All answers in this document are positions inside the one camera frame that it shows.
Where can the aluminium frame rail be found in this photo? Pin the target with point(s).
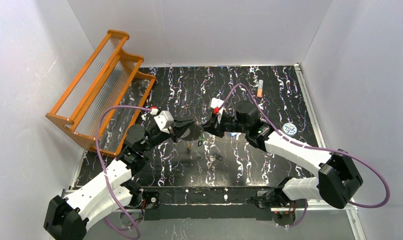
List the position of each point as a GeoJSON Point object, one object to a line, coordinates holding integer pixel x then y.
{"type": "Point", "coordinates": [166, 203]}

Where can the blue white round jar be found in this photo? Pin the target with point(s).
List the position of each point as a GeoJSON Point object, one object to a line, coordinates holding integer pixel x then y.
{"type": "Point", "coordinates": [289, 129]}

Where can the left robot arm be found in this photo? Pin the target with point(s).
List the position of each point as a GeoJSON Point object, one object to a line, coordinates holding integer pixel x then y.
{"type": "Point", "coordinates": [102, 185]}

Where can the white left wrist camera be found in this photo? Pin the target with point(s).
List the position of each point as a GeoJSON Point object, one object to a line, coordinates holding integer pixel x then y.
{"type": "Point", "coordinates": [163, 119]}

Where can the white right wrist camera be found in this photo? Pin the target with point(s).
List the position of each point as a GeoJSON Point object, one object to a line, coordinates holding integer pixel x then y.
{"type": "Point", "coordinates": [217, 110]}

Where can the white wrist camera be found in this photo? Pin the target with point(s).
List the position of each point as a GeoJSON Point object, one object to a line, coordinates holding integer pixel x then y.
{"type": "Point", "coordinates": [217, 110]}
{"type": "Point", "coordinates": [163, 119]}

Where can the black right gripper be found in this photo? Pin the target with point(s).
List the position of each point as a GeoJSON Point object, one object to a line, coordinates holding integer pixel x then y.
{"type": "Point", "coordinates": [218, 124]}

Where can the orange wooden shelf rack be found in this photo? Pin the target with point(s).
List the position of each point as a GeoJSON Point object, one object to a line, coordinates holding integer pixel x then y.
{"type": "Point", "coordinates": [110, 77]}

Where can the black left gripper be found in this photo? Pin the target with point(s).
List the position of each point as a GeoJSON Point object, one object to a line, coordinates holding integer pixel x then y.
{"type": "Point", "coordinates": [174, 129]}

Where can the orange white marker pen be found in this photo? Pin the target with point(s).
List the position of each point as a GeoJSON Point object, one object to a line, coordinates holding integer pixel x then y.
{"type": "Point", "coordinates": [259, 92]}

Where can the black key fob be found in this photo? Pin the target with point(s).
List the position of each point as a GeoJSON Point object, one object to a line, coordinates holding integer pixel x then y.
{"type": "Point", "coordinates": [216, 157]}

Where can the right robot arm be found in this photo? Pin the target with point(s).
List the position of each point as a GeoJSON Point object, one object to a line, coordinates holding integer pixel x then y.
{"type": "Point", "coordinates": [335, 177]}

